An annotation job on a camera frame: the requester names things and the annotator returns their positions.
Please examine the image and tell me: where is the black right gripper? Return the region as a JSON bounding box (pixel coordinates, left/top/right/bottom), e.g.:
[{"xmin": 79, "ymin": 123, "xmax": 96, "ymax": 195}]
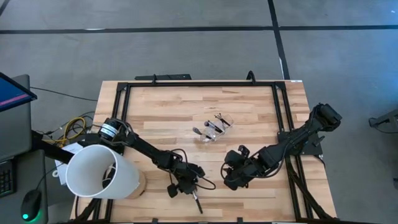
[{"xmin": 223, "ymin": 161, "xmax": 261, "ymax": 192}]

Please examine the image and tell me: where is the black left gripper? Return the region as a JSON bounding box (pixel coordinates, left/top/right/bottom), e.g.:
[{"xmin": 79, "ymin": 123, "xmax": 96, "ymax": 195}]
[{"xmin": 177, "ymin": 167, "xmax": 206, "ymax": 197}]

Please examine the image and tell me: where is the thick-handled black makeup brush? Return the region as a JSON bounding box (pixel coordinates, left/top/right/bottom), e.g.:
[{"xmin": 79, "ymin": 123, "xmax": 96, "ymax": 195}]
[{"xmin": 192, "ymin": 191, "xmax": 204, "ymax": 215}]

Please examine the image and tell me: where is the clear acrylic brush organizer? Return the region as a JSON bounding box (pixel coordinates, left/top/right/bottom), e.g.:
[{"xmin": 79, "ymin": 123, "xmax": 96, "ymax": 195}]
[{"xmin": 198, "ymin": 113, "xmax": 234, "ymax": 144}]

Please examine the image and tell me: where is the large powder makeup brush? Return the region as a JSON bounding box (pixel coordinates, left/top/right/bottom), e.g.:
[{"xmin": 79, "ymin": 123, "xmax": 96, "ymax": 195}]
[{"xmin": 192, "ymin": 126, "xmax": 214, "ymax": 140}]

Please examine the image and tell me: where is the round wooden lamp base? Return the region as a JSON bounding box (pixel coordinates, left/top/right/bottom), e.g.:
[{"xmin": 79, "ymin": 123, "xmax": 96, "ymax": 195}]
[{"xmin": 124, "ymin": 170, "xmax": 147, "ymax": 200}]

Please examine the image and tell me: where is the white cylindrical lampshade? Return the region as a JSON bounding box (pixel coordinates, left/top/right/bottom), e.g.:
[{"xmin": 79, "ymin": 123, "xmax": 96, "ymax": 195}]
[{"xmin": 65, "ymin": 144, "xmax": 141, "ymax": 200}]

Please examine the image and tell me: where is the black flat bar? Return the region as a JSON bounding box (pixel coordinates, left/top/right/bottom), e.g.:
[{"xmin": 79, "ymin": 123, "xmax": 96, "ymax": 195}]
[{"xmin": 134, "ymin": 73, "xmax": 192, "ymax": 81}]

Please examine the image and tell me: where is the white paper sheet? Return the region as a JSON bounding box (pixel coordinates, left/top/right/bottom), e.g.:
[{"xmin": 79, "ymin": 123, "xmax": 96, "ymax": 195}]
[{"xmin": 54, "ymin": 142, "xmax": 85, "ymax": 186}]

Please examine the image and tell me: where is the black computer mouse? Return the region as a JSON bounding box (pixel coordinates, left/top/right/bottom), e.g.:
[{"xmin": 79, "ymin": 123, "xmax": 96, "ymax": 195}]
[{"xmin": 20, "ymin": 189, "xmax": 43, "ymax": 222}]

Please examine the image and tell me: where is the grey metal stand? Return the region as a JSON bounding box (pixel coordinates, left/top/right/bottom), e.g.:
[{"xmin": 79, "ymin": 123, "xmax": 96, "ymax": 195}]
[{"xmin": 369, "ymin": 108, "xmax": 398, "ymax": 128}]

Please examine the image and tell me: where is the black keyboard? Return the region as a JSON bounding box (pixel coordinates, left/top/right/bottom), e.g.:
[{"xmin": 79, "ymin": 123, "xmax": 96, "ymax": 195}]
[{"xmin": 0, "ymin": 158, "xmax": 16, "ymax": 198}]

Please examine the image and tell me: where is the grey desk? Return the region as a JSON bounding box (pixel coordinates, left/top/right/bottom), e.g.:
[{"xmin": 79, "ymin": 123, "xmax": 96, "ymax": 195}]
[{"xmin": 0, "ymin": 73, "xmax": 49, "ymax": 224}]

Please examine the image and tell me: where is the computer monitor blue screen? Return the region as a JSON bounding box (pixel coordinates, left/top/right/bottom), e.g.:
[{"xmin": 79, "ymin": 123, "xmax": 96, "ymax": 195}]
[{"xmin": 0, "ymin": 71, "xmax": 38, "ymax": 113}]

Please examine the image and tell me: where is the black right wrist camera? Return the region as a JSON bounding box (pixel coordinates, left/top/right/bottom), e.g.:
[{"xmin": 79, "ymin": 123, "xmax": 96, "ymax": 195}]
[{"xmin": 224, "ymin": 144, "xmax": 250, "ymax": 166}]

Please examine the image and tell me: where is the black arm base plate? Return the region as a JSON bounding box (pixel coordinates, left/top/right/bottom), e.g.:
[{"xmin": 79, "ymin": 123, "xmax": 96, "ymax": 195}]
[
  {"xmin": 107, "ymin": 141, "xmax": 127, "ymax": 156},
  {"xmin": 277, "ymin": 130, "xmax": 324, "ymax": 156}
]

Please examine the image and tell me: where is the black aluminium table frame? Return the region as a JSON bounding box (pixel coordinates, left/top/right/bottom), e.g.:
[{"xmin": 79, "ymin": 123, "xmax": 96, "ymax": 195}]
[{"xmin": 71, "ymin": 80, "xmax": 340, "ymax": 224}]

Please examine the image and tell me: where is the yellow cable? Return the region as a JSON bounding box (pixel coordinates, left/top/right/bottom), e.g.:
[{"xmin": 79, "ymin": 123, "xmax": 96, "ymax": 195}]
[{"xmin": 58, "ymin": 116, "xmax": 87, "ymax": 147}]

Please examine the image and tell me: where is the black slanted post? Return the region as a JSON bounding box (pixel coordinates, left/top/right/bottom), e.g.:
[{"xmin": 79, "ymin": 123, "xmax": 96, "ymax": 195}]
[{"xmin": 30, "ymin": 129, "xmax": 75, "ymax": 165}]

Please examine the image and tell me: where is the black floor cable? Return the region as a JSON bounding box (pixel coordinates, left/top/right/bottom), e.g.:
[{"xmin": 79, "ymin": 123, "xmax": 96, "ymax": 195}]
[
  {"xmin": 368, "ymin": 118, "xmax": 398, "ymax": 134},
  {"xmin": 30, "ymin": 86, "xmax": 99, "ymax": 102}
]

